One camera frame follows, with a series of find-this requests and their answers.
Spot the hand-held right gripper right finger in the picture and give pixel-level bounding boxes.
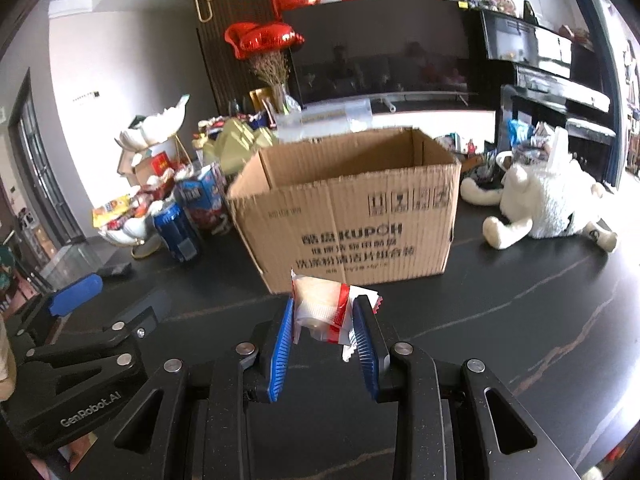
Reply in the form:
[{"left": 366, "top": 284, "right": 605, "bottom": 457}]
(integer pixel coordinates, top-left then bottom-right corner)
[{"left": 351, "top": 294, "right": 583, "bottom": 480}]

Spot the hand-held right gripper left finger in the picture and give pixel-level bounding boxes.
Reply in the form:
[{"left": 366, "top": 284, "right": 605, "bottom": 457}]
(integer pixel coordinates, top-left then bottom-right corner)
[{"left": 67, "top": 296, "right": 296, "bottom": 480}]

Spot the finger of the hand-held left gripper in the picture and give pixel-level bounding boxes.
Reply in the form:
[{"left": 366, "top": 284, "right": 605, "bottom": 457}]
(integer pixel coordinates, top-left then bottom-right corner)
[
  {"left": 17, "top": 274, "right": 104, "bottom": 336},
  {"left": 22, "top": 289, "right": 172, "bottom": 401}
]

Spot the white red-striped snack packet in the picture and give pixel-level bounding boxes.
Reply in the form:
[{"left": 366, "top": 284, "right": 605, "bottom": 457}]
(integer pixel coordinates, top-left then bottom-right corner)
[{"left": 291, "top": 268, "right": 383, "bottom": 363}]

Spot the cardboard box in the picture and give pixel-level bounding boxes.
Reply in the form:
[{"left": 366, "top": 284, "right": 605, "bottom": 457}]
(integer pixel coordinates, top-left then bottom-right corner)
[{"left": 227, "top": 127, "right": 461, "bottom": 295}]

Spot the person's left forearm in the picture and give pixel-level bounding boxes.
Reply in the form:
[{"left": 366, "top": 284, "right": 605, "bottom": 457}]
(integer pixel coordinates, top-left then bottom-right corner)
[{"left": 0, "top": 315, "right": 17, "bottom": 401}]

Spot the person's left hand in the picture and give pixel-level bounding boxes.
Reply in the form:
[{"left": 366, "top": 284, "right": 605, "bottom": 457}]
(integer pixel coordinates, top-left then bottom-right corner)
[{"left": 57, "top": 432, "right": 99, "bottom": 471}]

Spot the blue drink can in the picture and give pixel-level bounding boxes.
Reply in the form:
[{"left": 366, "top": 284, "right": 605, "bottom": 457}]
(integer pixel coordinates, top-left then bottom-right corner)
[{"left": 152, "top": 202, "right": 203, "bottom": 263}]

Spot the yellow snack packet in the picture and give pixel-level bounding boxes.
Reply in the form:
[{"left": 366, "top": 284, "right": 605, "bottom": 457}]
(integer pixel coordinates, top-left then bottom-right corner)
[{"left": 91, "top": 195, "right": 138, "bottom": 228}]

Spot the blue drink carton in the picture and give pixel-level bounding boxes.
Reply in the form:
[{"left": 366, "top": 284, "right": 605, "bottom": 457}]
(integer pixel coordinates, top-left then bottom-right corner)
[{"left": 177, "top": 162, "right": 232, "bottom": 235}]

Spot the dark framed door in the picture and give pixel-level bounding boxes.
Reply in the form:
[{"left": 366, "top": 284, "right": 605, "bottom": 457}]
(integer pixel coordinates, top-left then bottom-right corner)
[{"left": 7, "top": 70, "right": 86, "bottom": 261}]

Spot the small red box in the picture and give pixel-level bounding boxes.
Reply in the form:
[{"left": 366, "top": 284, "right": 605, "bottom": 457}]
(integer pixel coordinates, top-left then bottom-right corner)
[{"left": 150, "top": 152, "right": 176, "bottom": 176}]

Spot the white shell-shaped tiered stand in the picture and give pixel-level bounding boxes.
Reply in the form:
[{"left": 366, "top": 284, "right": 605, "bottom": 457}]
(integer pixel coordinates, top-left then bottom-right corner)
[{"left": 92, "top": 94, "right": 192, "bottom": 261}]

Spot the yellow-green bag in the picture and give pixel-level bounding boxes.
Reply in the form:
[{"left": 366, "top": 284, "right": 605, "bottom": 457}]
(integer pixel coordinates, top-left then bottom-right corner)
[{"left": 200, "top": 117, "right": 278, "bottom": 176}]

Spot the dark floral bowl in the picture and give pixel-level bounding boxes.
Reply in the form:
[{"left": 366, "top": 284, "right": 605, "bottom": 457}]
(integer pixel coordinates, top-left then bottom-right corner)
[{"left": 462, "top": 150, "right": 513, "bottom": 195}]

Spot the clear plastic box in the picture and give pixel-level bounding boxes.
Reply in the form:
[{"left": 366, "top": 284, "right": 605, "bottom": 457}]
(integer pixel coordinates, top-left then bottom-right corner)
[{"left": 274, "top": 100, "right": 373, "bottom": 143}]

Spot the white plush sheep toy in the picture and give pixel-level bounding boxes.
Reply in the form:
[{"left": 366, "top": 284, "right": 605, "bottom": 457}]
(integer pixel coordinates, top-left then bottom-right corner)
[{"left": 460, "top": 127, "right": 618, "bottom": 252}]

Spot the blue packet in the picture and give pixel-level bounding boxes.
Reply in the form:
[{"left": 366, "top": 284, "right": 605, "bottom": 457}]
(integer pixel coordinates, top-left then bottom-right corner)
[{"left": 507, "top": 119, "right": 536, "bottom": 153}]

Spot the dried flower bunch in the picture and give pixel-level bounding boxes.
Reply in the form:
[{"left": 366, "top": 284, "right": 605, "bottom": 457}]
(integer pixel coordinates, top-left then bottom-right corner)
[{"left": 250, "top": 52, "right": 292, "bottom": 103}]

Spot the white tissue box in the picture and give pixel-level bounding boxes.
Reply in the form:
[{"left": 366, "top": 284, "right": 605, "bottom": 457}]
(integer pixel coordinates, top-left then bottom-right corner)
[{"left": 545, "top": 127, "right": 571, "bottom": 161}]

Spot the black television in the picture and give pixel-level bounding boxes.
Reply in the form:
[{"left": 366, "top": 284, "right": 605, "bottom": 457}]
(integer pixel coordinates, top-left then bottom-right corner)
[{"left": 282, "top": 0, "right": 501, "bottom": 111}]

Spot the black piano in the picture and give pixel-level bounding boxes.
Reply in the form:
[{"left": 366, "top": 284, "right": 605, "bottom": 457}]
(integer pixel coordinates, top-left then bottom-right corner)
[{"left": 480, "top": 10, "right": 618, "bottom": 181}]

